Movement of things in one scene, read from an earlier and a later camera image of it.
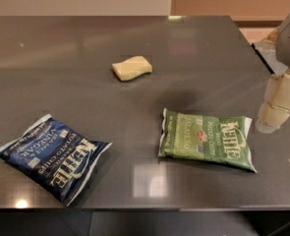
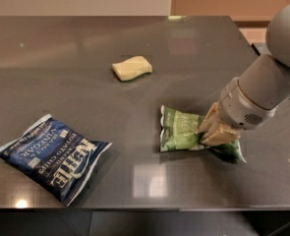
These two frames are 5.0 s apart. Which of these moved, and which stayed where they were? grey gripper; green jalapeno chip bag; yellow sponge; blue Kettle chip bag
Moved: green jalapeno chip bag; grey gripper
Stayed: yellow sponge; blue Kettle chip bag
